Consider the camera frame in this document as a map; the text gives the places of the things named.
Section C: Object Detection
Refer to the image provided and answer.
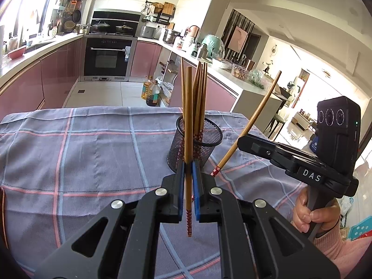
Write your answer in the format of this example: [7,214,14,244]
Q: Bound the wooden chopstick red end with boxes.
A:
[211,71,282,177]
[199,62,207,133]
[193,62,203,137]
[183,67,193,237]
[194,62,203,141]
[180,57,185,161]
[192,62,202,135]

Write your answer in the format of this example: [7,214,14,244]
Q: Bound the pink sleeve right forearm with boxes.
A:
[313,223,371,278]

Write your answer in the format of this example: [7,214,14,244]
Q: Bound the right hand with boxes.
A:
[291,187,340,234]

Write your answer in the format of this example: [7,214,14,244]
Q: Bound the black mesh utensil cup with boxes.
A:
[166,116,223,172]

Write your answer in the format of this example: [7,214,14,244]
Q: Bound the plaid grey tablecloth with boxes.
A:
[1,106,305,278]

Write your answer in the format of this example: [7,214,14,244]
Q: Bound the dark soy sauce bottle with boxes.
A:
[146,80,160,106]

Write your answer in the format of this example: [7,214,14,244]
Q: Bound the cooking oil bottle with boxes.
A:
[141,76,153,100]

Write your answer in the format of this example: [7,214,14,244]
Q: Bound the steel pot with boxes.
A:
[163,29,180,45]

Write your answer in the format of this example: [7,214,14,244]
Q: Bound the black built-in oven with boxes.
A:
[81,10,143,82]

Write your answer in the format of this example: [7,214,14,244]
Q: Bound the pink bowl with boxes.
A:
[8,46,27,60]

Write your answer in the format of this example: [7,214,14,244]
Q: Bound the black camera box right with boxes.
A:
[316,96,361,176]

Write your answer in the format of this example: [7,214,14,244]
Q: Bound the wall spice rack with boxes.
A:
[141,1,176,26]

